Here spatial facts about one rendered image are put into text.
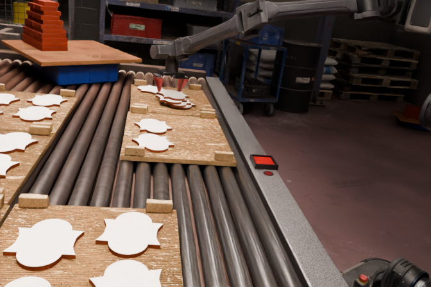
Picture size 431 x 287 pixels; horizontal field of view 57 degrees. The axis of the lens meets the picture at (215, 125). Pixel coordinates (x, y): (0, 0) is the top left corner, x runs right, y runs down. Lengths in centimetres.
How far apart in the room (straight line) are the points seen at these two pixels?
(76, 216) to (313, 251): 52
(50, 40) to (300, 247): 154
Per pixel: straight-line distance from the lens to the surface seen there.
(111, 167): 117
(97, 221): 90
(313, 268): 90
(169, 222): 91
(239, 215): 100
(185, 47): 161
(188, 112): 164
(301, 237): 98
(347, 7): 142
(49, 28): 207
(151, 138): 131
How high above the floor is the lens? 144
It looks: 19 degrees down
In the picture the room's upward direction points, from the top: 8 degrees clockwise
